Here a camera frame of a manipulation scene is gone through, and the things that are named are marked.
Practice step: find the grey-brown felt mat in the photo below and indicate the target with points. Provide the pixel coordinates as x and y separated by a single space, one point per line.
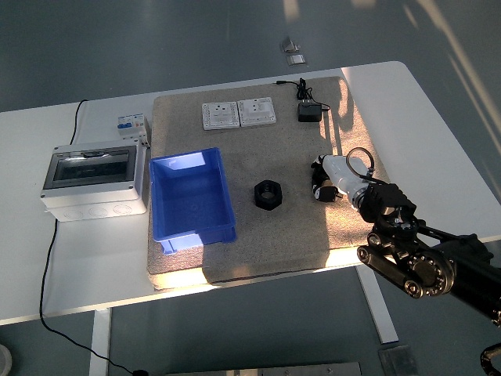
274 156

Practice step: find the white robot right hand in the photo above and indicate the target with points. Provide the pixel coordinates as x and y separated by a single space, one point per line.
338 172

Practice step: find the grey metal foot plate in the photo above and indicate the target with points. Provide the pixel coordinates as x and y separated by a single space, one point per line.
397 361

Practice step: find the large black hex nut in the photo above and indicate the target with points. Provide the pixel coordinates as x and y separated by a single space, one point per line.
270 204

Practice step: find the white table leg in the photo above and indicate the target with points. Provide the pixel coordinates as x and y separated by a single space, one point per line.
101 340
377 305

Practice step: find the white wall socket panel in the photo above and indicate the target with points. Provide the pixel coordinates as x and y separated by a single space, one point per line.
220 116
256 112

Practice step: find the silver floor outlet cover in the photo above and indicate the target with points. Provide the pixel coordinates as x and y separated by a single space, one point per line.
289 45
296 60

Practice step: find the grey round disc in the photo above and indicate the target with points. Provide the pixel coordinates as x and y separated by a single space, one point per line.
4 360

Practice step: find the black power adapter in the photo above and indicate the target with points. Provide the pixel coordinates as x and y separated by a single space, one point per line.
310 113

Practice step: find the blue plastic bin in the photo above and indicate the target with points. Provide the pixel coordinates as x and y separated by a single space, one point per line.
188 196

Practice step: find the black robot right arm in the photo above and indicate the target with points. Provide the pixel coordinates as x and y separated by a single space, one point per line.
426 270

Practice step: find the long grey metal plate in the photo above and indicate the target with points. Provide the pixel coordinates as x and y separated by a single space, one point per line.
262 370

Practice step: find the white circuit breaker blue switches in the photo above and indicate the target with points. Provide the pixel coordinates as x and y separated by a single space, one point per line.
133 127

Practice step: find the grey-white distribution box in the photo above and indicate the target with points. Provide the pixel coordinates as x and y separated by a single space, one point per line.
92 196

